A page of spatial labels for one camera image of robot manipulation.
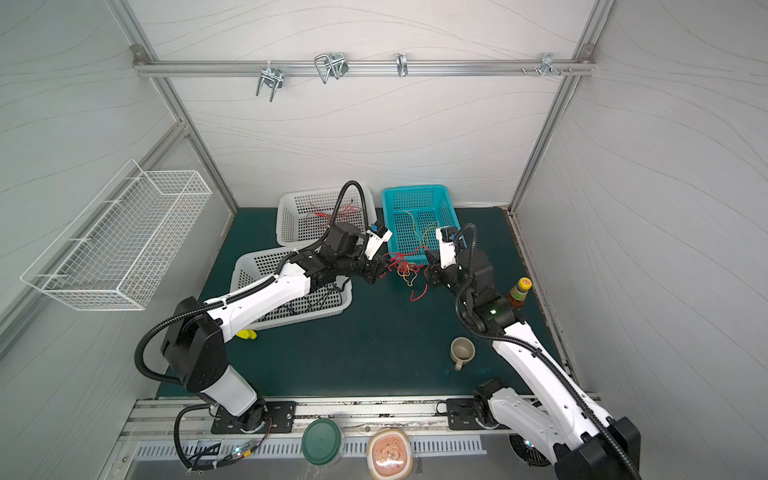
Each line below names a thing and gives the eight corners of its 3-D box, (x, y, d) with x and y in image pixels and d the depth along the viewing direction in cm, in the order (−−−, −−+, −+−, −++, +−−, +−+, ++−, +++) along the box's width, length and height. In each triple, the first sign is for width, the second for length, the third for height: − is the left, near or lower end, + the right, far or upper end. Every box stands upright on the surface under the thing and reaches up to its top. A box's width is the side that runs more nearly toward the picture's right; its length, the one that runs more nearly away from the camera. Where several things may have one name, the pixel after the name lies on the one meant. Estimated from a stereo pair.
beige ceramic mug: (452, 370, 82) (454, 366, 79) (448, 341, 87) (450, 336, 84) (475, 370, 82) (479, 366, 79) (470, 341, 87) (473, 336, 84)
